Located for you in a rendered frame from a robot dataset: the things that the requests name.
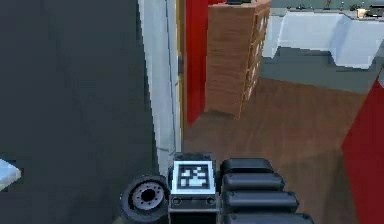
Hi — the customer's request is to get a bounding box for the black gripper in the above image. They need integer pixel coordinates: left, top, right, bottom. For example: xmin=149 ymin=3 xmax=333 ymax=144
xmin=119 ymin=174 xmax=172 ymax=224

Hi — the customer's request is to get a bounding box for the brown wooden chest of drawers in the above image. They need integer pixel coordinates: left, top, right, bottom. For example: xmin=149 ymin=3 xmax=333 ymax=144
xmin=203 ymin=0 xmax=273 ymax=120

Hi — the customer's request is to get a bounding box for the white worktop counter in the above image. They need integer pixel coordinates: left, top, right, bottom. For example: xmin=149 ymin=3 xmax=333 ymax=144
xmin=262 ymin=7 xmax=384 ymax=70

